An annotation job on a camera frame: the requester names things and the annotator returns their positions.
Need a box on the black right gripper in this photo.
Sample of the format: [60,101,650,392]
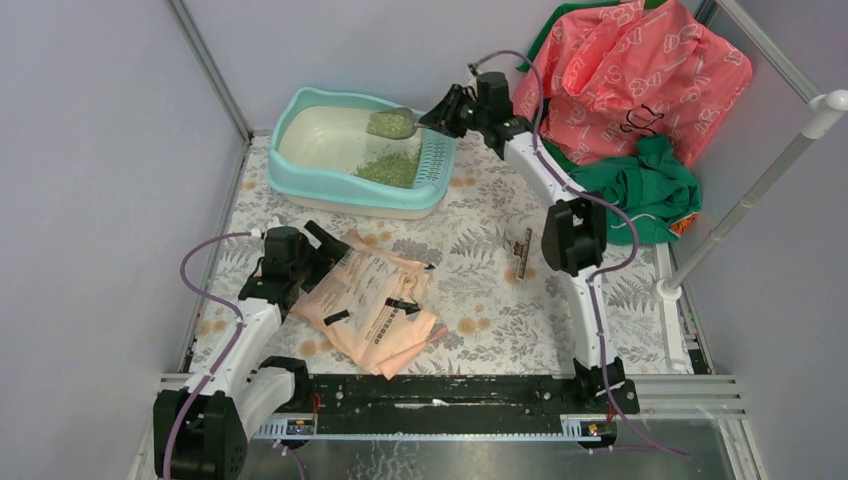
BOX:
[417,85,487,140]

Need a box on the grey litter scoop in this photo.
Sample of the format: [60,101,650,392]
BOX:
[365,107,426,140]

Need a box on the pink cat litter bag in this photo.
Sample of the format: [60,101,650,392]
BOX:
[291,230,448,379]

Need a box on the teal litter box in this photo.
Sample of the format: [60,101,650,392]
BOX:
[267,87,456,220]

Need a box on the brown bag sealing clip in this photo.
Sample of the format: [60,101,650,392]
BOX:
[512,227,533,281]

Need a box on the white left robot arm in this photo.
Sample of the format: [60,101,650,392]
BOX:
[153,221,352,479]

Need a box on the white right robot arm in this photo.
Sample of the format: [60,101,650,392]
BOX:
[418,72,628,414]

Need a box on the green cat litter pile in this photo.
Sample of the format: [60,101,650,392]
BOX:
[354,148,421,189]

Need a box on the dark green garment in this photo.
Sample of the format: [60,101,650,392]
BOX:
[512,1,653,171]

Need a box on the pink patterned jacket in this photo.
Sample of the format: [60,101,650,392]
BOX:
[510,0,755,168]

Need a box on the green sweatshirt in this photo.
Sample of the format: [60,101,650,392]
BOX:
[571,135,702,245]

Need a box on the white pole stand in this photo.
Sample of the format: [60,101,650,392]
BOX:
[653,89,847,303]

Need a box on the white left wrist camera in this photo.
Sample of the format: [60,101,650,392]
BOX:
[250,216,283,239]

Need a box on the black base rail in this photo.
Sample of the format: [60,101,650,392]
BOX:
[282,374,640,437]

